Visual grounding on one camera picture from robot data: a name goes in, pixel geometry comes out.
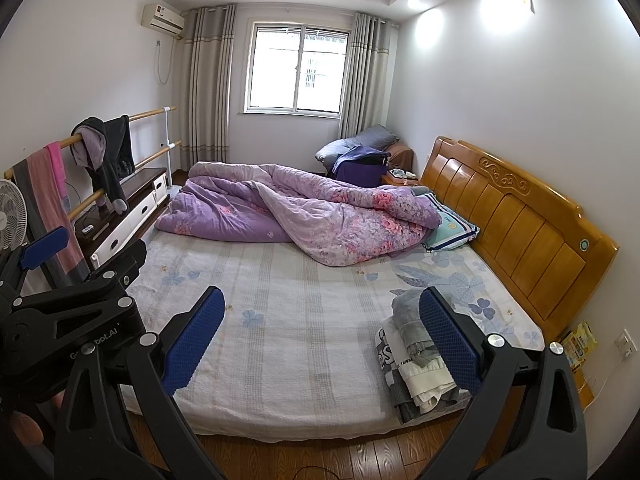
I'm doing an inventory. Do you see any grey zip hoodie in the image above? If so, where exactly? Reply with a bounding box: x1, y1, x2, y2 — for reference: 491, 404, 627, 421
392, 288, 446, 370

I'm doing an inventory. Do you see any wooden bar clothes rack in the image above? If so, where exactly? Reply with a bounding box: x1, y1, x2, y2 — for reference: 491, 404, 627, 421
3, 105, 184, 224

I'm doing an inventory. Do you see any person's left hand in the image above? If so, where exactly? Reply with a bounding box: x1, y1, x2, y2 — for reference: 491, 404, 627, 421
10, 391, 65, 448

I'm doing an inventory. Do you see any white dark-top TV cabinet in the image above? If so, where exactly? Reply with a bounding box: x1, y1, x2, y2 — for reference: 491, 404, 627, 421
75, 168, 168, 269

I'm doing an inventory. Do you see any white standing fan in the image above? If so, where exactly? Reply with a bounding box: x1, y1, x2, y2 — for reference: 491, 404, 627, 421
0, 179, 27, 249

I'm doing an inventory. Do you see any pink grey striped towel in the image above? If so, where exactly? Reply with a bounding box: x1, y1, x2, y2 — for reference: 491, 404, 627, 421
12, 148, 90, 288

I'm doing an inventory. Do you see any yellow packet by headboard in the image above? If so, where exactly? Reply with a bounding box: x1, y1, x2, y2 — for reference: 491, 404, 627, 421
560, 320, 599, 409

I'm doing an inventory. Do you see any black jacket on rack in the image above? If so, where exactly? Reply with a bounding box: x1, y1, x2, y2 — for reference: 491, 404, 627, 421
70, 115, 134, 214

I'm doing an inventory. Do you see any white folded garment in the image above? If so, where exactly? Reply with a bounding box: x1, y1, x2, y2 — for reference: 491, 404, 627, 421
378, 318, 457, 414

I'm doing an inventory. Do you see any patterned grey folded garment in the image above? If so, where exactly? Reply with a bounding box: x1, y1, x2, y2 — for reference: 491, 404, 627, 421
374, 326, 471, 425

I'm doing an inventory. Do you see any wooden headboard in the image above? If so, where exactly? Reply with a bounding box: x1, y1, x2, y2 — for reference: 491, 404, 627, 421
420, 136, 620, 340

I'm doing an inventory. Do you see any bed with pale floral sheet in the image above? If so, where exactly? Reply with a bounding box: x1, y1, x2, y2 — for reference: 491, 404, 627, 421
129, 230, 544, 442

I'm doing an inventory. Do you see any teal blue-trimmed pillow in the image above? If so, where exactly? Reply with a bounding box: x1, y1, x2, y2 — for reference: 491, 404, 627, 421
421, 193, 480, 252

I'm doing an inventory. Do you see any left grey striped curtain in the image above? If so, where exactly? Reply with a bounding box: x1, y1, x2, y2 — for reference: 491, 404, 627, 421
178, 3, 236, 170

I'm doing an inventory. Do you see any grey striped curtain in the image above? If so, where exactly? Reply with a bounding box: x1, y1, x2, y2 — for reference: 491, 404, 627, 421
178, 3, 236, 170
340, 12, 390, 139

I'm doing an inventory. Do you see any window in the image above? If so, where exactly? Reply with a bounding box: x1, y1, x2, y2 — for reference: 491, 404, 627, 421
244, 22, 349, 117

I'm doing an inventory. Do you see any purple floral duvet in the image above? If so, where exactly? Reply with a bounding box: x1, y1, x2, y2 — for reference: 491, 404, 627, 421
155, 162, 442, 266

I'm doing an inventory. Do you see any wooden nightstand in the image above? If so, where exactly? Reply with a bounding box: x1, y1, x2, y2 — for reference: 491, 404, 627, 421
381, 142, 418, 186

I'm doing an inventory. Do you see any blue grey pillow pile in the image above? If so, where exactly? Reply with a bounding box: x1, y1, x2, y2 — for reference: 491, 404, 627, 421
314, 126, 399, 188

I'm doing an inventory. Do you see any right grey striped curtain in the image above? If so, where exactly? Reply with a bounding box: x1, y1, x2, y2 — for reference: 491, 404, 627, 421
340, 12, 390, 139

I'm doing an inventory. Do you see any white wall socket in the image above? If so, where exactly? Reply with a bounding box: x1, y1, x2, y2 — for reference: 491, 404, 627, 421
615, 328, 638, 361

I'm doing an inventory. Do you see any black cable on floor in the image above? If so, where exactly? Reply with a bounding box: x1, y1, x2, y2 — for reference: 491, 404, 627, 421
290, 465, 346, 480

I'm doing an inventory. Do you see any white wall air conditioner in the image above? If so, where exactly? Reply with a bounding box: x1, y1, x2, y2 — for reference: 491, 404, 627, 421
141, 4, 186, 39

